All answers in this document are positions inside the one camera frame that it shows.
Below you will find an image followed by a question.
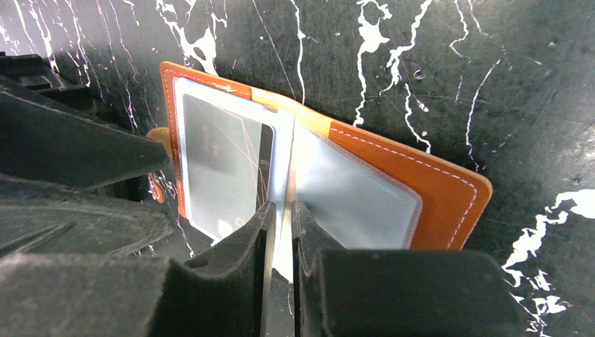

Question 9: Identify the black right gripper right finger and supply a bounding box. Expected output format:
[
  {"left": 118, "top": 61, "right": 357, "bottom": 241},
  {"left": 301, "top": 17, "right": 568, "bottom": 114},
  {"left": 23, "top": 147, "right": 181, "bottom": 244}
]
[{"left": 291, "top": 201, "right": 523, "bottom": 336}]

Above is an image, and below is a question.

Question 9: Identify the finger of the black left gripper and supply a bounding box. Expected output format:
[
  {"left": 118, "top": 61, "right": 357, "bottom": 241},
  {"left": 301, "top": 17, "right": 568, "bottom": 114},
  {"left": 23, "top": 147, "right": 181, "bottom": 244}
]
[
  {"left": 1, "top": 91, "right": 169, "bottom": 189},
  {"left": 1, "top": 176, "right": 174, "bottom": 257}
]

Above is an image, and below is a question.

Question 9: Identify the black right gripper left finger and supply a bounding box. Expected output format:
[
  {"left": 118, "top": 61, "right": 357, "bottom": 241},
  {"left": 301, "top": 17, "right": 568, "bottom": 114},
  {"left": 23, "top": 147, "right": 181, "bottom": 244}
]
[{"left": 1, "top": 201, "right": 276, "bottom": 336}]

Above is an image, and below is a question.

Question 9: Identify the orange leather card holder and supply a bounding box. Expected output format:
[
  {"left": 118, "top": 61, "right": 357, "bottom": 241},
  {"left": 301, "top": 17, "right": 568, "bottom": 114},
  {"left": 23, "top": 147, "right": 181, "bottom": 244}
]
[{"left": 149, "top": 62, "right": 493, "bottom": 250}]

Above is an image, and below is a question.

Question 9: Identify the black card storage box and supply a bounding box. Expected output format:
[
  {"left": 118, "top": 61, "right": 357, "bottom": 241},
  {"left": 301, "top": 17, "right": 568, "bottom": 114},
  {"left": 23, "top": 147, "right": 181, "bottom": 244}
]
[{"left": 1, "top": 51, "right": 116, "bottom": 124}]

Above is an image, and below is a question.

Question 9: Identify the thin white credit card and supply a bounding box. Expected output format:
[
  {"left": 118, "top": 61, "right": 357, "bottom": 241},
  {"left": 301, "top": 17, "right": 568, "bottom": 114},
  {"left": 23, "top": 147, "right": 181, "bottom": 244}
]
[{"left": 182, "top": 94, "right": 274, "bottom": 240}]

